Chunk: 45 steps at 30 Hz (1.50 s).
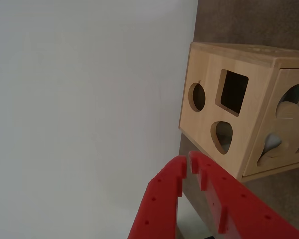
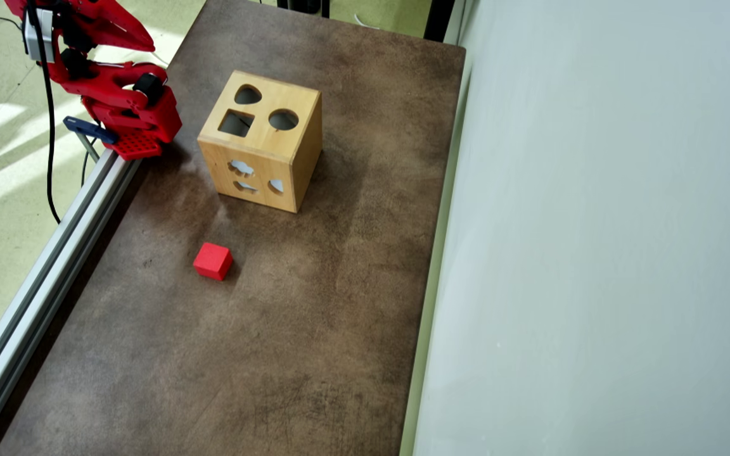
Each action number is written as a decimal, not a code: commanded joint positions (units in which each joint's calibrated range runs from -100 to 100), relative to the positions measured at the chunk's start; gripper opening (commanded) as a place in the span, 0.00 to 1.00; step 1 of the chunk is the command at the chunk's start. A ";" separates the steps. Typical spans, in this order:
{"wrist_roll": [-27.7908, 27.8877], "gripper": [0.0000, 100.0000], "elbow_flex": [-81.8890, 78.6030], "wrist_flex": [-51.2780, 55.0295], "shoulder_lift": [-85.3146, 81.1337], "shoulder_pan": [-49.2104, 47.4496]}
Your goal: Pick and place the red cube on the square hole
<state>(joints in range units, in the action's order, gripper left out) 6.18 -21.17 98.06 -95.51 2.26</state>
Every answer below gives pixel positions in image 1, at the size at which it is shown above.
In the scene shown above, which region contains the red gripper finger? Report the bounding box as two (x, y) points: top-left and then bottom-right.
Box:
(188, 150), (299, 239)
(126, 155), (188, 239)

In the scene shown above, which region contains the wooden shape sorter box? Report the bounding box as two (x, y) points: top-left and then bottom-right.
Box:
(178, 41), (299, 184)

